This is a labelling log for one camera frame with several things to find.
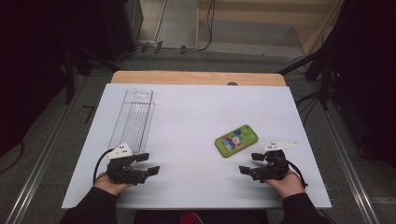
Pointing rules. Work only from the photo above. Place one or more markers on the white table board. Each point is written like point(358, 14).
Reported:
point(193, 118)

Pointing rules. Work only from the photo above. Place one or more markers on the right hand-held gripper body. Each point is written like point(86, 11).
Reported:
point(272, 168)

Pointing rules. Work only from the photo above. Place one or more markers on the person's left hand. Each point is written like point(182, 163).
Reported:
point(110, 186)

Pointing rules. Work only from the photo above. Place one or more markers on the clear plastic rectangular container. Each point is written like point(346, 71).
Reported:
point(132, 121)

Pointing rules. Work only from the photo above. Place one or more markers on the green cartoon phone case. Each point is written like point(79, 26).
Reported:
point(236, 141)

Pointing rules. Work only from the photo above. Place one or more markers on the black metal stand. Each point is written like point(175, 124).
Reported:
point(70, 71)
point(323, 77)

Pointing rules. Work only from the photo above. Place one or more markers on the wooden step platform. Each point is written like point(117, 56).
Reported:
point(258, 21)

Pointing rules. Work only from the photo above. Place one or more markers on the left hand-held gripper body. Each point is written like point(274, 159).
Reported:
point(124, 172)

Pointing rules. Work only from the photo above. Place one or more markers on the person's right hand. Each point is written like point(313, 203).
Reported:
point(288, 185)

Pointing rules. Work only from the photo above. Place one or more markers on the metal floor rail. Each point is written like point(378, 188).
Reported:
point(345, 155)
point(46, 149)

